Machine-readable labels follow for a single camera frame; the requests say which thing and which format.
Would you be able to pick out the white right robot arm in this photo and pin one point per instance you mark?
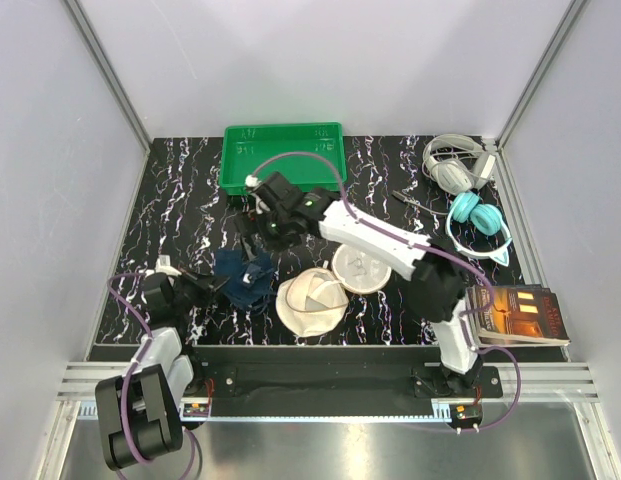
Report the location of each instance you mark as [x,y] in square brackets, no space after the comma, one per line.
[434,287]

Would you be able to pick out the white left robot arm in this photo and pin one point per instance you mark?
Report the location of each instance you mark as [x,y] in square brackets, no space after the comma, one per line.
[137,410]

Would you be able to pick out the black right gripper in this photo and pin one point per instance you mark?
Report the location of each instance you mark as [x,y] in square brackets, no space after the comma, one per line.
[247,225]

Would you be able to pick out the white grey headphones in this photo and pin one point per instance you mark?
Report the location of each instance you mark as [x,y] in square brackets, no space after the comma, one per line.
[457,163]

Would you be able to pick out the green plastic tray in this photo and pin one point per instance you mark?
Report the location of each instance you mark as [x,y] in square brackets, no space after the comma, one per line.
[246,147]

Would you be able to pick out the left aluminium frame post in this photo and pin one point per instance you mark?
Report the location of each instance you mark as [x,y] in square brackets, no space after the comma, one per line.
[97,52]

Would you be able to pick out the dark orange book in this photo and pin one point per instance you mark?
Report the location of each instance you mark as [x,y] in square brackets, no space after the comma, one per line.
[521,316]

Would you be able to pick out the aluminium frame post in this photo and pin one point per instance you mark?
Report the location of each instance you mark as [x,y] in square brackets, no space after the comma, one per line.
[568,21]
[97,52]

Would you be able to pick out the dark blue bra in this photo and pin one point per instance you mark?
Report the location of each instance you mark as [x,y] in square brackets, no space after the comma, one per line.
[249,285]

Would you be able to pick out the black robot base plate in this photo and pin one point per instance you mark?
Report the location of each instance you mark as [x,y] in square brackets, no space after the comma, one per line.
[329,381]

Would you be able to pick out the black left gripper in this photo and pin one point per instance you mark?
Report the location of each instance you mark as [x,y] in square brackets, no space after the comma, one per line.
[208,286]

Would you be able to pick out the teal cat ear headphones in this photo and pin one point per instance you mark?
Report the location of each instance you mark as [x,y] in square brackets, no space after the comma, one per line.
[487,219]

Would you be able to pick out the right aluminium frame post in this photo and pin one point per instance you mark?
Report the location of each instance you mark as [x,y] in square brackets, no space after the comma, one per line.
[568,21]

